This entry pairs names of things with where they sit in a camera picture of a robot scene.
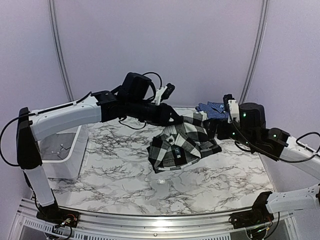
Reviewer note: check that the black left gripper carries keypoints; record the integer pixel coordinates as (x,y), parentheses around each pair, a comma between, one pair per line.
(162,116)

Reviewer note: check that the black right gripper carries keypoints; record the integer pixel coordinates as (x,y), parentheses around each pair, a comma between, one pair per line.
(222,123)

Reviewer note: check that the black white checkered shirt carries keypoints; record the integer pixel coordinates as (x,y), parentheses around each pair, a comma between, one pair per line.
(182,145)

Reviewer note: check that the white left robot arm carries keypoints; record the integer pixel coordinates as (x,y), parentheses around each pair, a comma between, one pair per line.
(137,97)

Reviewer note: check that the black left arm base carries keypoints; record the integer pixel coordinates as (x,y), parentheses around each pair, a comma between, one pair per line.
(59,216)

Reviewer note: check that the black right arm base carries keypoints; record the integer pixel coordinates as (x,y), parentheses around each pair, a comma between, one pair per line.
(257,215)

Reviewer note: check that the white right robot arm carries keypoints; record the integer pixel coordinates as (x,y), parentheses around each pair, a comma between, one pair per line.
(246,125)

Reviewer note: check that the folded blue checkered shirt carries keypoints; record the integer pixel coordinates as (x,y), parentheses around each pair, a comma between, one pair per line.
(214,110)

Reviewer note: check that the white plastic bin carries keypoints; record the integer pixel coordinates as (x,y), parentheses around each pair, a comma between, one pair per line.
(69,168)

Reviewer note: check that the grey cloth in bin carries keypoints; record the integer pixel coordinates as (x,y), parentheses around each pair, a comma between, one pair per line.
(56,147)

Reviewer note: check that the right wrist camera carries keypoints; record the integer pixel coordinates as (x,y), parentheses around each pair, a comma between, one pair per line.
(232,108)

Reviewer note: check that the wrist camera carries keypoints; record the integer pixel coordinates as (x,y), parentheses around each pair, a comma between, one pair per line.
(232,108)
(163,93)

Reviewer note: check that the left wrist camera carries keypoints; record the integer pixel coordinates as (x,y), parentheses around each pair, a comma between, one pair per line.
(163,93)

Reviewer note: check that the right aluminium wall post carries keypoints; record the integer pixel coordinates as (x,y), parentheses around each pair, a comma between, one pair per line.
(261,28)

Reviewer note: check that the aluminium front frame rail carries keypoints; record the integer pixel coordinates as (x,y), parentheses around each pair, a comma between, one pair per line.
(89,225)

